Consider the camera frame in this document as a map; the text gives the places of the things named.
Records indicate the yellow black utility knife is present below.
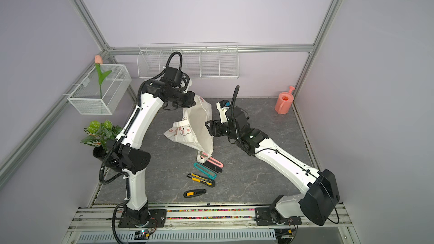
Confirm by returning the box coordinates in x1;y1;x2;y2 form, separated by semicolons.
187;174;215;188

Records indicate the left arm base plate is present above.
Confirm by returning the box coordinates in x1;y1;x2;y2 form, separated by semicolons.
118;209;167;228

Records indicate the pink artificial tulip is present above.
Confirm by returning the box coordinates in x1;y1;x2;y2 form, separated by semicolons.
94;55;112;99

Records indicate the short black yellow knife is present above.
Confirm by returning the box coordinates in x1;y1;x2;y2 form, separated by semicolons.
183;189;207;198

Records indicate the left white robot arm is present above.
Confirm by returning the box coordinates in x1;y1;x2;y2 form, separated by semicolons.
99;52;196;224

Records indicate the teal utility knife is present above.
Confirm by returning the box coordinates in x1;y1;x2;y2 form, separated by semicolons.
193;162;217;180

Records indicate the pink utility knife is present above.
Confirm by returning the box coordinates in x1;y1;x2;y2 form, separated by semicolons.
199;151;224;168

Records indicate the green potted plant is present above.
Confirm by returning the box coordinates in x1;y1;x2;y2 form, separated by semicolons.
80;120;122;160

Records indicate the white wire wall shelf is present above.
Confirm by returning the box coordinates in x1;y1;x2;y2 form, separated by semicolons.
137;42;240;79

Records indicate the pink watering can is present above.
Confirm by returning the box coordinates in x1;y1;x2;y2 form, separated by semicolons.
275;87;296;115

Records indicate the white wire basket left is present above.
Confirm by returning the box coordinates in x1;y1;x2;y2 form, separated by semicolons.
67;64;131;115

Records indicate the white vented cable tray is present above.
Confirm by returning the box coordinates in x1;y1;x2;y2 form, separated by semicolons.
76;228;277;244

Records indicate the white cartoon tote bag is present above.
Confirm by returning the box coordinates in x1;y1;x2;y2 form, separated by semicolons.
164;94;214;164

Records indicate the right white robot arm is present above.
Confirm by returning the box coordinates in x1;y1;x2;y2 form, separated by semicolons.
205;86;340;226

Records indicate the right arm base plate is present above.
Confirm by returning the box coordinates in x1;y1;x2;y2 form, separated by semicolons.
254;207;302;226

